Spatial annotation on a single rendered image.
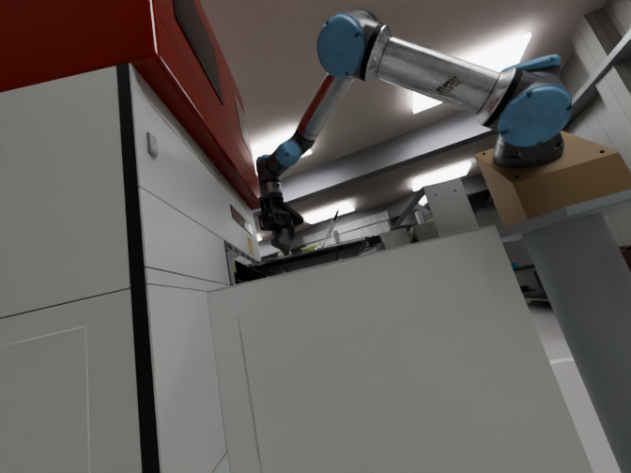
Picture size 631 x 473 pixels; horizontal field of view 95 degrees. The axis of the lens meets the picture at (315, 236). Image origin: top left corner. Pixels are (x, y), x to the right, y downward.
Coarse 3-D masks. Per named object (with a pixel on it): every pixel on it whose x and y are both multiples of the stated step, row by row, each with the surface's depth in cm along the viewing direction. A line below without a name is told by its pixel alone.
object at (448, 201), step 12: (456, 180) 70; (432, 192) 70; (444, 192) 69; (456, 192) 69; (432, 204) 69; (444, 204) 69; (456, 204) 69; (468, 204) 68; (444, 216) 68; (456, 216) 68; (468, 216) 68; (444, 228) 67; (456, 228) 67; (468, 228) 67
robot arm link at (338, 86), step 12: (372, 12) 68; (324, 84) 85; (336, 84) 83; (348, 84) 84; (324, 96) 86; (336, 96) 86; (312, 108) 91; (324, 108) 89; (300, 120) 98; (312, 120) 93; (324, 120) 94; (300, 132) 98; (312, 132) 97; (300, 144) 99; (312, 144) 103
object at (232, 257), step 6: (228, 252) 80; (234, 252) 83; (228, 258) 79; (234, 258) 82; (240, 258) 89; (228, 264) 79; (234, 264) 81; (240, 264) 89; (246, 264) 94; (228, 270) 78; (234, 270) 79; (252, 270) 104; (234, 276) 78; (264, 276) 121; (234, 282) 78; (240, 282) 83
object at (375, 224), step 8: (368, 216) 548; (376, 216) 543; (384, 216) 538; (344, 224) 560; (352, 224) 555; (360, 224) 550; (368, 224) 545; (376, 224) 543; (384, 224) 538; (320, 232) 573; (344, 232) 558; (352, 232) 555; (360, 232) 550; (368, 232) 545; (376, 232) 541; (384, 232) 536; (304, 240) 581; (312, 240) 576; (320, 240) 573; (328, 240) 568; (344, 240) 558
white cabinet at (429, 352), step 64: (384, 256) 61; (448, 256) 60; (256, 320) 59; (320, 320) 58; (384, 320) 57; (448, 320) 57; (512, 320) 56; (256, 384) 56; (320, 384) 55; (384, 384) 55; (448, 384) 54; (512, 384) 53; (256, 448) 53; (320, 448) 53; (384, 448) 52; (448, 448) 51; (512, 448) 51; (576, 448) 51
